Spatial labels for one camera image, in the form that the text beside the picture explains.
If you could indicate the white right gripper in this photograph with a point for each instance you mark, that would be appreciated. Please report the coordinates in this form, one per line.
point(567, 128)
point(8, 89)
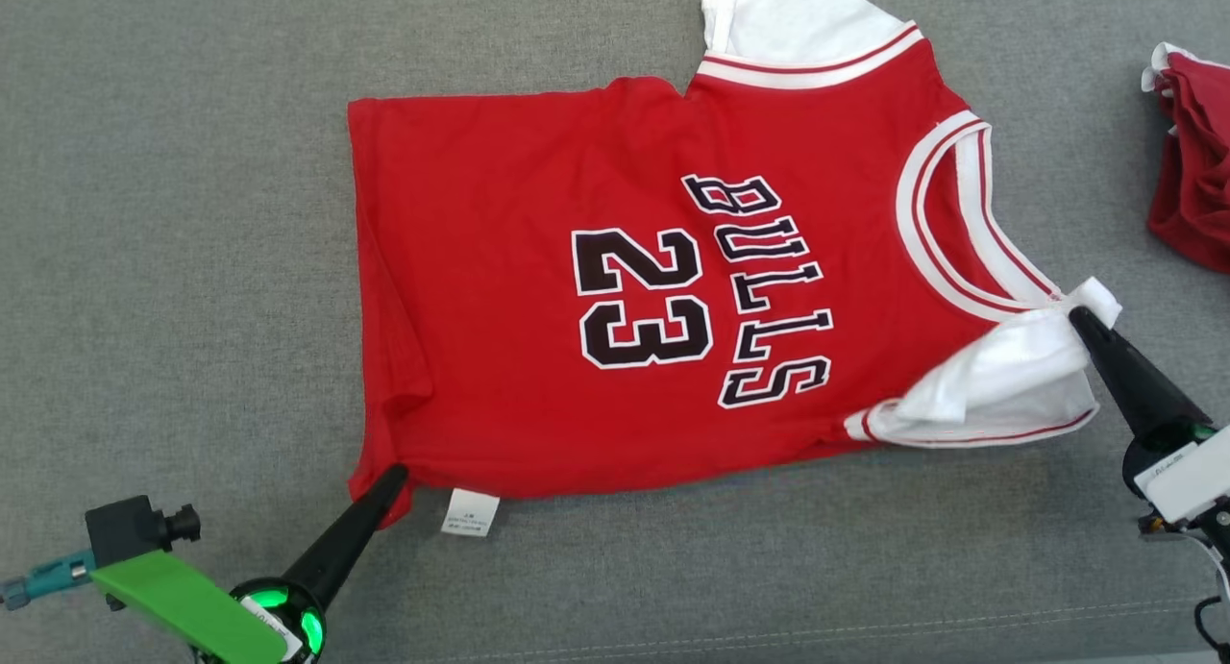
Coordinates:
point(1192, 477)

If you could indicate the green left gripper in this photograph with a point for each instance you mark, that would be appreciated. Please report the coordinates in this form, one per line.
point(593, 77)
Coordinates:
point(183, 602)

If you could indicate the red garment with white stripe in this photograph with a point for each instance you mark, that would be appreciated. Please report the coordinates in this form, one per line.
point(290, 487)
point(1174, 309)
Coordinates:
point(1196, 174)

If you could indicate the red Bulls 23 jersey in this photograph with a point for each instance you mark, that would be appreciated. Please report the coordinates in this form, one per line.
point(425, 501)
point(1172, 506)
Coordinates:
point(500, 260)

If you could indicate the grey fabric sofa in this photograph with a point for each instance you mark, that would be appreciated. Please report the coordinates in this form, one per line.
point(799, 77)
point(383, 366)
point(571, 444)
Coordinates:
point(192, 260)

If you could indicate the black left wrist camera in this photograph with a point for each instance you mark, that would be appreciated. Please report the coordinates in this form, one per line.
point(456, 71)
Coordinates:
point(125, 528)

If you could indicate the teal left camera connector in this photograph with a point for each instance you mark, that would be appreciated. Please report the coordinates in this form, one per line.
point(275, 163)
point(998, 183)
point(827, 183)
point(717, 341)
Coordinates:
point(53, 576)

